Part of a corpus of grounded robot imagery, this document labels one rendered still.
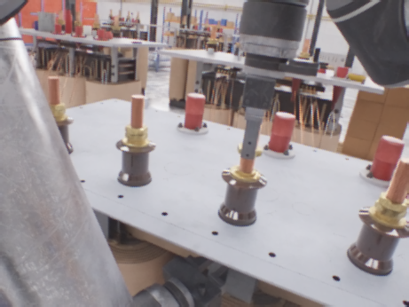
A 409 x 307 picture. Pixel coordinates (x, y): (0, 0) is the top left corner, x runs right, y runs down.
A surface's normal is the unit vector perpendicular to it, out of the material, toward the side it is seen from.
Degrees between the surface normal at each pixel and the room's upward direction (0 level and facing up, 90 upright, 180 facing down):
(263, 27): 90
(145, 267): 90
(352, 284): 0
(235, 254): 11
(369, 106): 90
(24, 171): 75
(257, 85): 90
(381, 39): 119
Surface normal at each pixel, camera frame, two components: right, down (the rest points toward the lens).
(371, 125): -0.44, 0.29
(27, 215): 0.58, 0.18
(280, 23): 0.00, 0.37
